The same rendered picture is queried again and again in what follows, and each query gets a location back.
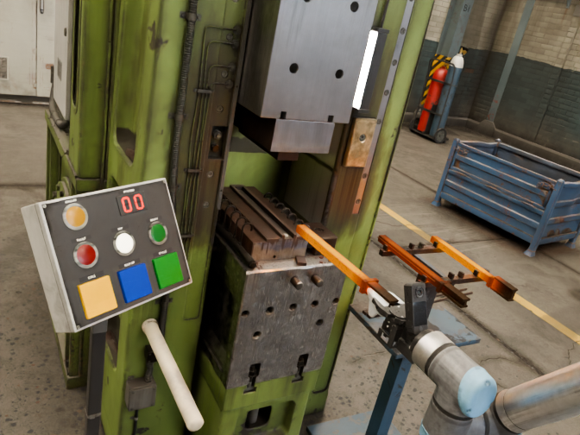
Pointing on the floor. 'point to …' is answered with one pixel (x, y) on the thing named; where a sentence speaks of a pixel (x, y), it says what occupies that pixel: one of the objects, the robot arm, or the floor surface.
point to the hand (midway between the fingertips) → (375, 288)
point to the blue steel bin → (513, 192)
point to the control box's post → (97, 335)
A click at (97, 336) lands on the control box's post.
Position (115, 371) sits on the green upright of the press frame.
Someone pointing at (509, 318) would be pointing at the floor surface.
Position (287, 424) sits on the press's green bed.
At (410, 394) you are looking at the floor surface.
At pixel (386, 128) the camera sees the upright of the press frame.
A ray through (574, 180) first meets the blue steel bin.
